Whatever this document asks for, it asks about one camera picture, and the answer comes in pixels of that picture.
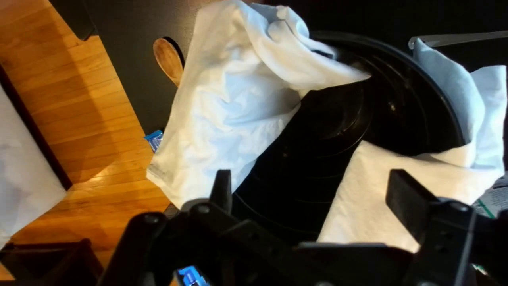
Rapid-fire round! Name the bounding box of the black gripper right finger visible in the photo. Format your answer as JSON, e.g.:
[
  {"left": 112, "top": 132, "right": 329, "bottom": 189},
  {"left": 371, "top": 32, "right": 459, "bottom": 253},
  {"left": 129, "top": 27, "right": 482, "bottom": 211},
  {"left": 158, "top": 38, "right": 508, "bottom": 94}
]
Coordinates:
[{"left": 386, "top": 168, "right": 508, "bottom": 286}]

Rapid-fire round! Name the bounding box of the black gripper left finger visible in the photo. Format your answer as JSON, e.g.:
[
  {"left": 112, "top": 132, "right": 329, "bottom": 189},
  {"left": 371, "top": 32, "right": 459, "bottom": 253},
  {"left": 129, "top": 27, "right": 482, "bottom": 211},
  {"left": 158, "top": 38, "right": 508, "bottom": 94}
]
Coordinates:
[{"left": 101, "top": 170, "right": 267, "bottom": 286}]

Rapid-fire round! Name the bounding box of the black plastic basin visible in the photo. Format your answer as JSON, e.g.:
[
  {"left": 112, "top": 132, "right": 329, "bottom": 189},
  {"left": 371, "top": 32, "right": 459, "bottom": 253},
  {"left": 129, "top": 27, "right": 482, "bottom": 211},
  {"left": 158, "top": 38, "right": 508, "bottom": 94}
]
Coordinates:
[{"left": 232, "top": 30, "right": 471, "bottom": 248}]

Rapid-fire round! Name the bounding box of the white sofa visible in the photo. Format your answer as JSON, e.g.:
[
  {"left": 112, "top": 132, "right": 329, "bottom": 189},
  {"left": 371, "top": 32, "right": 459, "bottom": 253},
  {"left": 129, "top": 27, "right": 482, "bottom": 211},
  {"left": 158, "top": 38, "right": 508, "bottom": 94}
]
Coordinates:
[{"left": 0, "top": 86, "right": 69, "bottom": 251}]

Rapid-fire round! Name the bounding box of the wooden spoon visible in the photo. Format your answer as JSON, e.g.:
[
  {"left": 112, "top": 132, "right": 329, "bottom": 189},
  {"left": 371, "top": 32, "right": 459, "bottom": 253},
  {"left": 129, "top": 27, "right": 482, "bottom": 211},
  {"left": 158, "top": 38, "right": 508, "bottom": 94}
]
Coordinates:
[{"left": 151, "top": 36, "right": 186, "bottom": 89}]

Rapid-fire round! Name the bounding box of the metal spatula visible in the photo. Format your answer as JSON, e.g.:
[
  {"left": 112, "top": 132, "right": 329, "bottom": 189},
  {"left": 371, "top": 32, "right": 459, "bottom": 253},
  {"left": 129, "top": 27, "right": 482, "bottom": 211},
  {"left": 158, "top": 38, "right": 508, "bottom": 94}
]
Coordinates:
[{"left": 409, "top": 28, "right": 508, "bottom": 52}]

